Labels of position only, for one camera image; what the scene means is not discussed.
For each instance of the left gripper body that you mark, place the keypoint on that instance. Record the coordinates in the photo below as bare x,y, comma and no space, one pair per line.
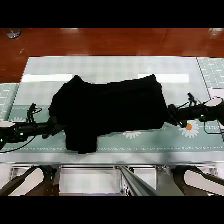
53,127

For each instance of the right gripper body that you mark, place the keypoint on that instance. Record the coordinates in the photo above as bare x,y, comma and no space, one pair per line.
173,115

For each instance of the black T-shirt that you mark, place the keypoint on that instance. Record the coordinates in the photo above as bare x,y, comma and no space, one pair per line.
110,110

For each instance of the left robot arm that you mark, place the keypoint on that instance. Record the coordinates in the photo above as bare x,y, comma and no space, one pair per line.
20,129

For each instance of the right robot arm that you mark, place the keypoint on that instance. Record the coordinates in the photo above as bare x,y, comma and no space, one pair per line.
208,110

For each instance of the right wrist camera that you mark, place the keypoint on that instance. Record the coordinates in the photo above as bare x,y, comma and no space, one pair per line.
191,99

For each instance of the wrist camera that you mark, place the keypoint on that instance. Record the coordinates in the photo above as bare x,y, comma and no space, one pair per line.
191,99
32,111

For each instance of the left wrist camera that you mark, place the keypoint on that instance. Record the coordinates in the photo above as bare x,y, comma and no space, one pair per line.
32,111

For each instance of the silver frame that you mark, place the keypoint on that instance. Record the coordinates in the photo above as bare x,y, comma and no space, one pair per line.
133,180

